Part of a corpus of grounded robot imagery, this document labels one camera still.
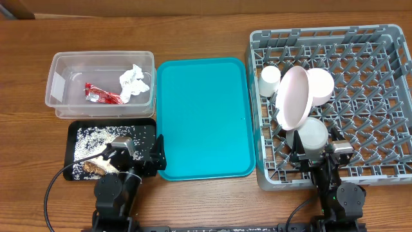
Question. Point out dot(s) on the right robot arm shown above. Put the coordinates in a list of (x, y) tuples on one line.
[(341, 202)]

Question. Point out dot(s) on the white bowl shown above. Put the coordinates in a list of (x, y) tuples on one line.
[(314, 135)]

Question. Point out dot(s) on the clear plastic bin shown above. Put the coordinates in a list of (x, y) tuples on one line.
[(71, 71)]

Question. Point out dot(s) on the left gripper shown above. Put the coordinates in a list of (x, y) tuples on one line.
[(157, 158)]

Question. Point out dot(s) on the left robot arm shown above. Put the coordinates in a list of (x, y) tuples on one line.
[(115, 192)]

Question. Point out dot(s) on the red snack wrapper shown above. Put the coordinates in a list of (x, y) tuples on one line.
[(94, 94)]

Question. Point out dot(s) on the black tray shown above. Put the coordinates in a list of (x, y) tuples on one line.
[(74, 126)]

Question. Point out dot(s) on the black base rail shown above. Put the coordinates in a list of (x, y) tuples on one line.
[(294, 227)]

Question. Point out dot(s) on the white napkin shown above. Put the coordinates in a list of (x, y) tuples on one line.
[(131, 82)]

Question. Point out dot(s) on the teal serving tray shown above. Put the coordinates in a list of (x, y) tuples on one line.
[(203, 112)]

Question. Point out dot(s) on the large white plate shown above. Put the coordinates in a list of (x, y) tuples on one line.
[(294, 98)]

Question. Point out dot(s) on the grey dishwasher rack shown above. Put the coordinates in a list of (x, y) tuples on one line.
[(370, 104)]

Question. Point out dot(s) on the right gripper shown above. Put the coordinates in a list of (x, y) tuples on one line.
[(297, 154)]

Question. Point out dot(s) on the small white plate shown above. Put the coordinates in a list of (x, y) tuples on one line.
[(321, 85)]

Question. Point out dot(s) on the rice and food scraps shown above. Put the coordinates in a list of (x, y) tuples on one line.
[(93, 140)]

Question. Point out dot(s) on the white paper cup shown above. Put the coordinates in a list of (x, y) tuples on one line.
[(269, 80)]

